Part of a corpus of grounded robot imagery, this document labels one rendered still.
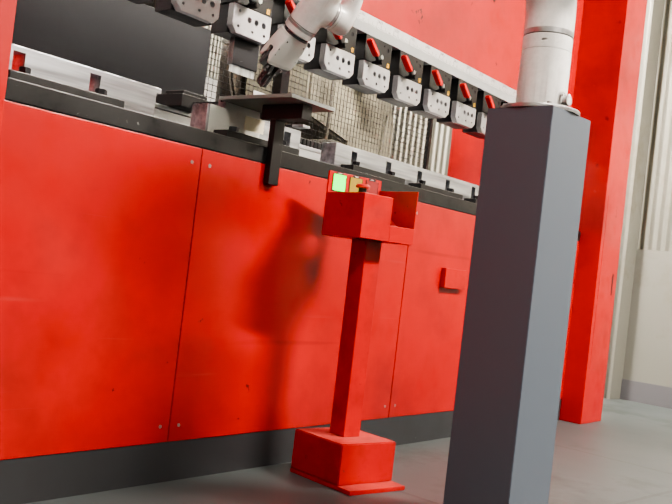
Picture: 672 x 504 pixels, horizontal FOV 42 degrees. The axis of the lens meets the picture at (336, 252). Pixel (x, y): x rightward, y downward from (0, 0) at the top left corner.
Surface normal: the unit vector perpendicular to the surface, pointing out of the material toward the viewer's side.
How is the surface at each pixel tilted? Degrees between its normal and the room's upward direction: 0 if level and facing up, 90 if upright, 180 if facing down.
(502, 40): 90
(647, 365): 90
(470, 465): 90
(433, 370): 90
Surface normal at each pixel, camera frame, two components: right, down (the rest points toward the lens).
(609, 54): -0.61, -0.09
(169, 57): 0.79, 0.08
